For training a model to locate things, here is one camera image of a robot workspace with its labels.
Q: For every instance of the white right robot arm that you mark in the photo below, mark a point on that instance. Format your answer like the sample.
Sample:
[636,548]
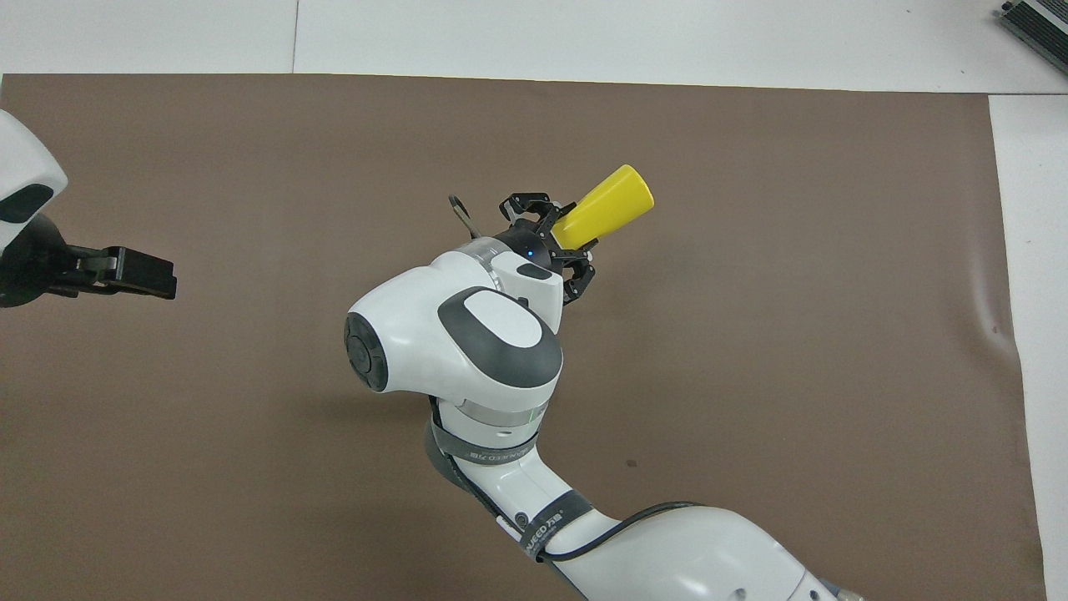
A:
[434,317]

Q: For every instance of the brown paper mat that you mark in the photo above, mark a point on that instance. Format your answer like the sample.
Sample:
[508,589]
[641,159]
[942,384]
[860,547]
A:
[250,501]

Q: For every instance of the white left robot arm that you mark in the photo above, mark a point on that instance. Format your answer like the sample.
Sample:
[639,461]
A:
[21,159]

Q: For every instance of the yellow squeeze bottle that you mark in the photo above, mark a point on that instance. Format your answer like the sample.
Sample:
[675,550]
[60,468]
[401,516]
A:
[605,209]

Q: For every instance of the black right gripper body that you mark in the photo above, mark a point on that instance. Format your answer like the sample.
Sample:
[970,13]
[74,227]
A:
[526,242]

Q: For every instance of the grey ribbed metal device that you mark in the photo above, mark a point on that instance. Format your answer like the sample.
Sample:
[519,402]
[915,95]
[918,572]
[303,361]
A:
[1039,33]

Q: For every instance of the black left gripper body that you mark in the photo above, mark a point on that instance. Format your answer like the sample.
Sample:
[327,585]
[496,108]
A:
[29,267]

